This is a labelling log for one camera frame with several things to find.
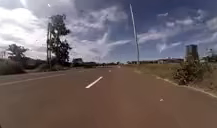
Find dry grass verge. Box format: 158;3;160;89
128;62;217;100

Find row of dark bushes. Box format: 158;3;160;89
71;57;121;69

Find small spreading tree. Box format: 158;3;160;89
6;43;30;62

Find dry roadside bush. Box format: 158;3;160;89
172;57;214;86

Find tall dark tree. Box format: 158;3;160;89
45;13;73;70

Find reddish brown asphalt road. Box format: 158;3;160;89
0;65;217;128

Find tall pale pole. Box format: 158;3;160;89
129;3;141;66

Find row of low buildings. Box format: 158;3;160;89
126;57;186;65

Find low green bushes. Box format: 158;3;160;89
0;58;28;76

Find tall dark building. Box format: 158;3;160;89
184;44;200;63

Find pale low building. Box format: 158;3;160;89
200;48;217;64

